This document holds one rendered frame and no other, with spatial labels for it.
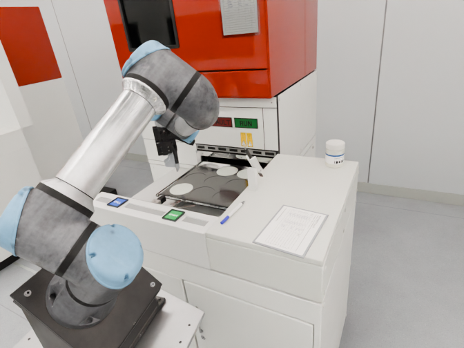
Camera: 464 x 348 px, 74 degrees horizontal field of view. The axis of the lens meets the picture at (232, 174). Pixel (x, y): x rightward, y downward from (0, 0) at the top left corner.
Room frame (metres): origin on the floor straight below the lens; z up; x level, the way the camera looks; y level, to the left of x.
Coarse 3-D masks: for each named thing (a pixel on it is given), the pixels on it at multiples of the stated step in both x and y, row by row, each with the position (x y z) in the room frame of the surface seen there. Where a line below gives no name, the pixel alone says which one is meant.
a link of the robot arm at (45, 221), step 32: (128, 64) 0.73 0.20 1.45; (160, 64) 0.73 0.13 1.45; (128, 96) 0.68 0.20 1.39; (160, 96) 0.70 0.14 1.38; (96, 128) 0.63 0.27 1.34; (128, 128) 0.64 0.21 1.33; (96, 160) 0.58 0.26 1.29; (32, 192) 0.52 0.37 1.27; (64, 192) 0.51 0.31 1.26; (96, 192) 0.56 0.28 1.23; (0, 224) 0.45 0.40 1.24; (32, 224) 0.46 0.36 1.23; (64, 224) 0.48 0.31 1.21; (32, 256) 0.45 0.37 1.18; (64, 256) 0.45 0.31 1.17
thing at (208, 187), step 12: (204, 168) 1.36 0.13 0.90; (216, 168) 1.34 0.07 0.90; (240, 168) 1.31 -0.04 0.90; (180, 180) 1.26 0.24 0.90; (192, 180) 1.24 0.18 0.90; (204, 180) 1.23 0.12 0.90; (216, 180) 1.22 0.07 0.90; (228, 180) 1.20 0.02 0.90; (240, 180) 1.19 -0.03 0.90; (168, 192) 1.16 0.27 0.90; (192, 192) 1.13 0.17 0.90; (204, 192) 1.12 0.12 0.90; (216, 192) 1.11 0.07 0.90; (228, 192) 1.10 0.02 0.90; (240, 192) 1.09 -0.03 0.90; (216, 204) 1.01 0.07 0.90; (228, 204) 1.00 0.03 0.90
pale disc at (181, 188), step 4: (180, 184) 1.22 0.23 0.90; (184, 184) 1.21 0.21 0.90; (188, 184) 1.21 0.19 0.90; (172, 188) 1.18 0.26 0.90; (176, 188) 1.18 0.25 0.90; (180, 188) 1.18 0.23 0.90; (184, 188) 1.17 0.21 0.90; (188, 188) 1.17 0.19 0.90; (192, 188) 1.16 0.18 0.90; (172, 192) 1.15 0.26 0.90; (176, 192) 1.15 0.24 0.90; (180, 192) 1.14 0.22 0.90; (184, 192) 1.14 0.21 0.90
